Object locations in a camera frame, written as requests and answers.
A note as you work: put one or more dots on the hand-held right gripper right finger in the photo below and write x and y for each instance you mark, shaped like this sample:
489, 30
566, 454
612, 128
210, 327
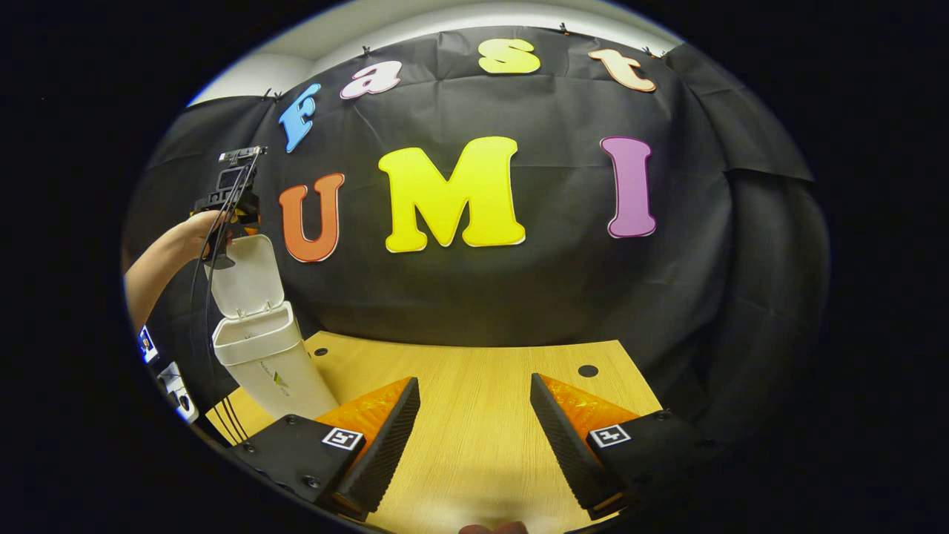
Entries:
567, 452

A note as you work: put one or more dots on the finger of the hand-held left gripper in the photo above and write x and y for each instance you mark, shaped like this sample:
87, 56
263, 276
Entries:
245, 222

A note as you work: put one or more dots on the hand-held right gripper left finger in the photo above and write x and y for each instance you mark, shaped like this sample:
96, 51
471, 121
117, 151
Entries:
389, 445

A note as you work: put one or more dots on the white desktop garbage bin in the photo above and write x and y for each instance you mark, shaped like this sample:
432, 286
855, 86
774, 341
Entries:
282, 371

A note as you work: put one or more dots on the wooden desktop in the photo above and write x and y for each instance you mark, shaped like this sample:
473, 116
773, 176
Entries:
474, 415

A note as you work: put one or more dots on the black backdrop cloth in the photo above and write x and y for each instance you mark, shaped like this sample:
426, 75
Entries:
556, 297

